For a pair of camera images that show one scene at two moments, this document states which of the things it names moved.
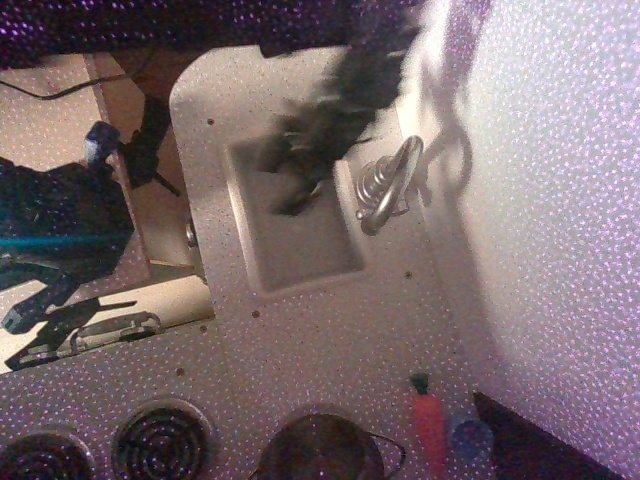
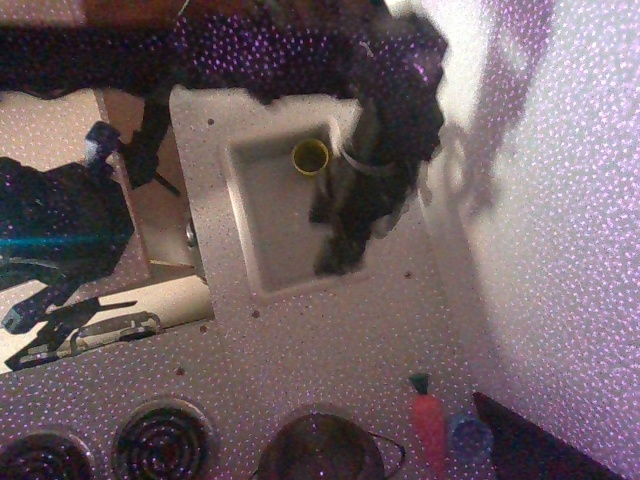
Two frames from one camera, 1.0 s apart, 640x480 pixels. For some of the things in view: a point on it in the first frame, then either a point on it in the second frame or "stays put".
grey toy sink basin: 283,250 stays put
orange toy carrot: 430,429 stays put
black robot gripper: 312,133 → 370,186
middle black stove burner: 165,439 stays put
